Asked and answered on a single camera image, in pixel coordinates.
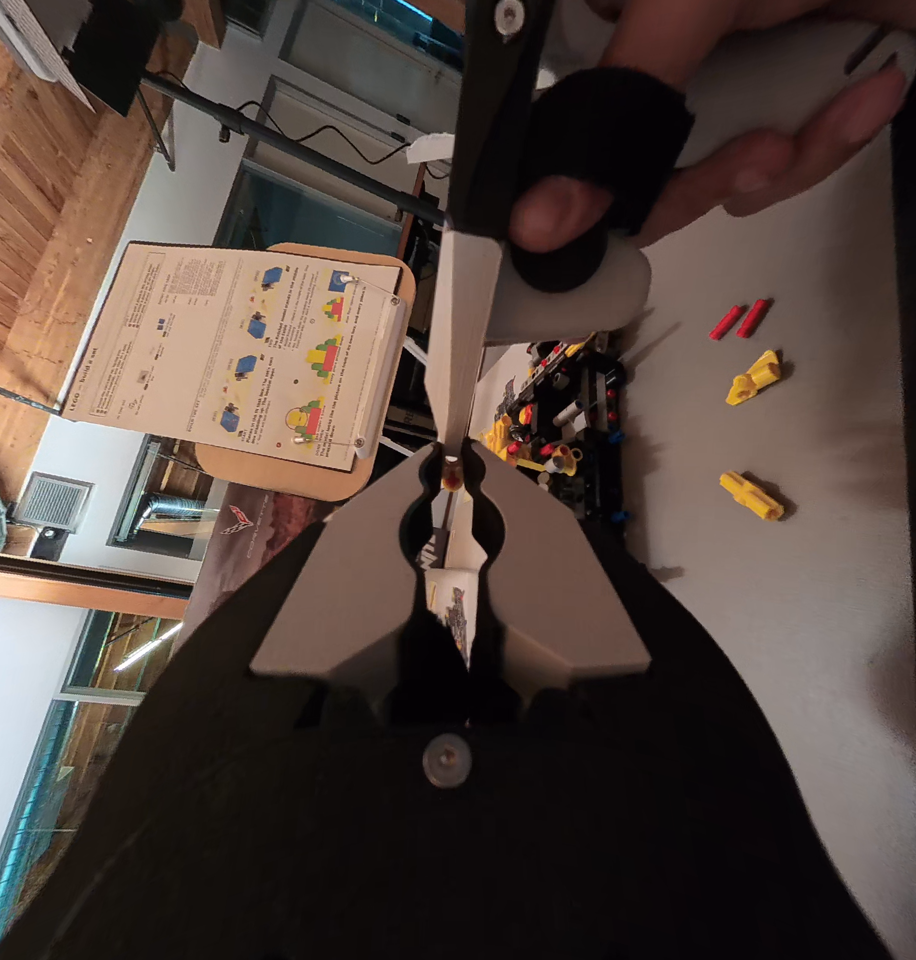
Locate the yellow black lego car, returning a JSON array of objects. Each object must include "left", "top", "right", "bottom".
[{"left": 482, "top": 333, "right": 628, "bottom": 526}]

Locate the printed instruction sheet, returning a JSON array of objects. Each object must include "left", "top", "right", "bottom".
[{"left": 62, "top": 241, "right": 408, "bottom": 475}]

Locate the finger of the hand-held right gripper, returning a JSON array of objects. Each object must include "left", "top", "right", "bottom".
[{"left": 424, "top": 227, "right": 505, "bottom": 453}]

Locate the person's right hand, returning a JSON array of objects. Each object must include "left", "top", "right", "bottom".
[{"left": 510, "top": 0, "right": 916, "bottom": 254}]

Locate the black lego set box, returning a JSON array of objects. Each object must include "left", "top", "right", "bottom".
[{"left": 176, "top": 480, "right": 496, "bottom": 631}]

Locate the black pole-mounted box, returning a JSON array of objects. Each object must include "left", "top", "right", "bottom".
[{"left": 0, "top": 0, "right": 168, "bottom": 119}]

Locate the black stand pole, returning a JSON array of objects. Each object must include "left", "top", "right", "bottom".
[{"left": 139, "top": 71, "right": 447, "bottom": 226}]

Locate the yellow lego axle connector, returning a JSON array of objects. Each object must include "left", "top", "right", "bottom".
[{"left": 719, "top": 470, "right": 786, "bottom": 522}]

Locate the yellow wedge lego connector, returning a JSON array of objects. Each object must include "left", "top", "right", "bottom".
[{"left": 724, "top": 348, "right": 783, "bottom": 407}]

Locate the white vent grille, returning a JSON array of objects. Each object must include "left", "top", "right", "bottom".
[{"left": 15, "top": 471, "right": 96, "bottom": 536}]

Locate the lego instruction booklet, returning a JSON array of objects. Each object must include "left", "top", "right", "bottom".
[{"left": 426, "top": 348, "right": 537, "bottom": 669}]

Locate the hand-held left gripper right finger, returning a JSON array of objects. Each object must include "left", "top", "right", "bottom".
[{"left": 458, "top": 438, "right": 651, "bottom": 710}]

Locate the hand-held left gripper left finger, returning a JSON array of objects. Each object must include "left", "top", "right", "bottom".
[{"left": 250, "top": 442, "right": 459, "bottom": 710}]

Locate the black perforated mat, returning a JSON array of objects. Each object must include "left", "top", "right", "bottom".
[{"left": 889, "top": 0, "right": 916, "bottom": 796}]

